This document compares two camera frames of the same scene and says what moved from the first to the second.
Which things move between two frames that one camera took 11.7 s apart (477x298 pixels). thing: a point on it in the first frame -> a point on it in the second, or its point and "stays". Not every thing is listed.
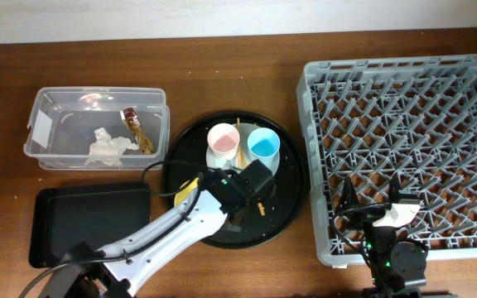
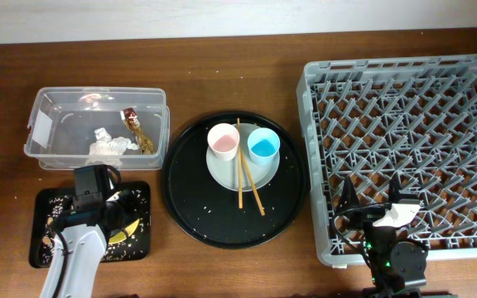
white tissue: (107, 150) stays
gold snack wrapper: (132, 123) stays
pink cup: (223, 140) stays
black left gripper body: (242, 211) -> (88, 202)
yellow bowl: (185, 191) -> (121, 236)
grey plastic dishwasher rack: (433, 125) stays
